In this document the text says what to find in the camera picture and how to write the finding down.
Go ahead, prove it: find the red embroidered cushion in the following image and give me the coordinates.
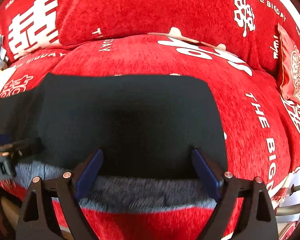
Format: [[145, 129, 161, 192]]
[[277, 24, 300, 105]]

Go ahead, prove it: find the red wedding sofa cover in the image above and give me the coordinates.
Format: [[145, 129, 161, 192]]
[[0, 0, 300, 239]]

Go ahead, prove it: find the black pants patterned waistband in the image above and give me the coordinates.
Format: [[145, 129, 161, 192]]
[[0, 74, 228, 213]]

